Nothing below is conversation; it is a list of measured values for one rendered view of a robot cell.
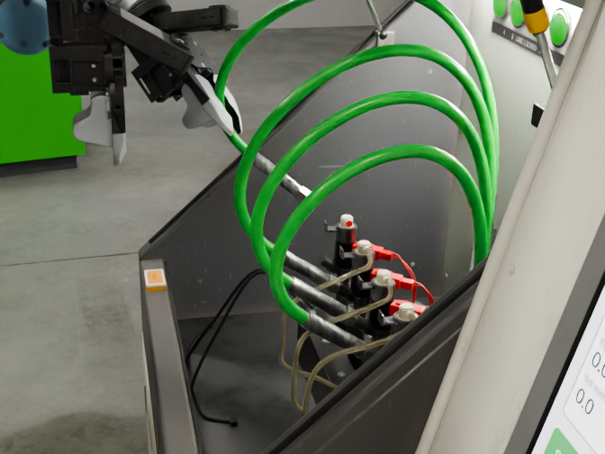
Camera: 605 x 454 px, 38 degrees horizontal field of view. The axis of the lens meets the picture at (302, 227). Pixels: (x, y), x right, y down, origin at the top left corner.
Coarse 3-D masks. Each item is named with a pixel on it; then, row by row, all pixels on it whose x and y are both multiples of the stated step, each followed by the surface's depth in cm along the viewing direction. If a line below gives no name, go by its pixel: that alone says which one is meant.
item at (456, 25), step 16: (288, 0) 112; (304, 0) 112; (416, 0) 110; (432, 0) 109; (272, 16) 113; (448, 16) 110; (256, 32) 115; (464, 32) 110; (240, 48) 116; (224, 64) 117; (480, 64) 111; (224, 80) 118; (480, 80) 112; (496, 112) 114; (496, 128) 114; (240, 144) 121; (496, 144) 115; (496, 160) 116; (496, 176) 117
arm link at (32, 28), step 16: (0, 0) 109; (16, 0) 108; (32, 0) 108; (0, 16) 108; (16, 16) 108; (32, 16) 108; (0, 32) 110; (16, 32) 109; (32, 32) 109; (48, 32) 109; (16, 48) 110; (32, 48) 110; (48, 48) 114
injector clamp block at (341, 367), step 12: (312, 312) 124; (300, 336) 125; (312, 336) 119; (312, 348) 118; (324, 348) 116; (336, 348) 116; (300, 360) 126; (312, 360) 118; (336, 360) 114; (348, 360) 114; (324, 372) 112; (336, 372) 111; (348, 372) 111; (312, 384) 119; (336, 384) 109; (312, 396) 120; (324, 396) 113
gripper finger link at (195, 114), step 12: (204, 84) 118; (192, 96) 119; (216, 96) 119; (192, 108) 119; (204, 108) 117; (216, 108) 117; (192, 120) 119; (204, 120) 119; (216, 120) 118; (228, 120) 118; (228, 132) 119
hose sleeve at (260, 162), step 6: (258, 156) 122; (258, 162) 122; (264, 162) 122; (270, 162) 122; (258, 168) 122; (264, 168) 122; (270, 168) 122; (282, 180) 122; (288, 180) 122; (294, 180) 123; (282, 186) 123; (288, 186) 122; (294, 186) 122; (300, 186) 123; (294, 192) 122
